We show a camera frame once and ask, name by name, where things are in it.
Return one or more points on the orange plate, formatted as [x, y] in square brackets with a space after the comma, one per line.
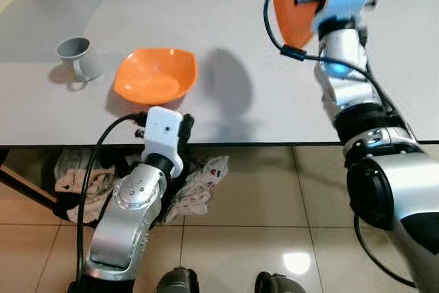
[291, 18]

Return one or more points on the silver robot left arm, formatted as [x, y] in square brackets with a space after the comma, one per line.
[127, 217]

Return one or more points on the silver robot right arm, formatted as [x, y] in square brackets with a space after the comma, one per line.
[398, 183]

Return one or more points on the white cloth with red print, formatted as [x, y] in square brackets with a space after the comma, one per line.
[199, 183]

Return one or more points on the orange bowl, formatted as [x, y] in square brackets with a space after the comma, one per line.
[154, 77]

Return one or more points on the beige crumpled cloth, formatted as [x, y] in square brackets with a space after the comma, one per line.
[82, 183]

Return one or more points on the grey mug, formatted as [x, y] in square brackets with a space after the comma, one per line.
[75, 49]

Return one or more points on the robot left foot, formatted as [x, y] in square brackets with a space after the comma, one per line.
[177, 283]

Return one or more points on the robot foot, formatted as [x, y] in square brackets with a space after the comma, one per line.
[280, 285]
[177, 283]

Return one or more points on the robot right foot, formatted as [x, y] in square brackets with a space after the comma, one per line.
[280, 285]

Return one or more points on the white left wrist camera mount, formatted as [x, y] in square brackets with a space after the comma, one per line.
[161, 132]

